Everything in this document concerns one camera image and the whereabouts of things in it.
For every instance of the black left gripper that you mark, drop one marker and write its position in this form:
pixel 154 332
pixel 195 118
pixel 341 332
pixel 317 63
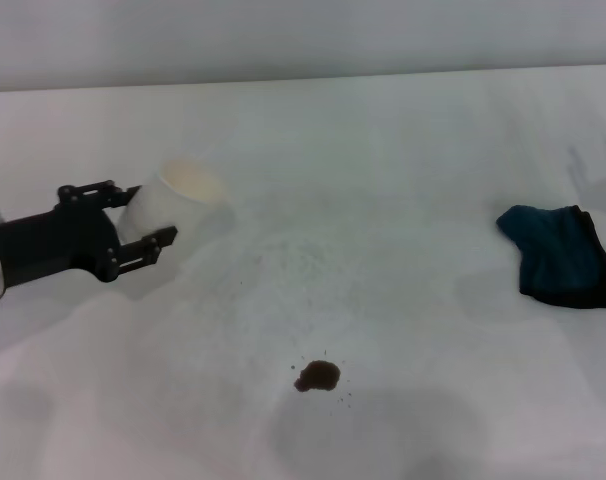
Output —
pixel 48 240

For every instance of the white paper cup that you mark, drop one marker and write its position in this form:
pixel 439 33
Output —
pixel 168 205

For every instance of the blue rag with black trim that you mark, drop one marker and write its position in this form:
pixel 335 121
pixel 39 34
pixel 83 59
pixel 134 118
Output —
pixel 558 255

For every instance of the dark brown liquid stain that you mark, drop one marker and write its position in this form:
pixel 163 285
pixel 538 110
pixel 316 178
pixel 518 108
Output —
pixel 317 376

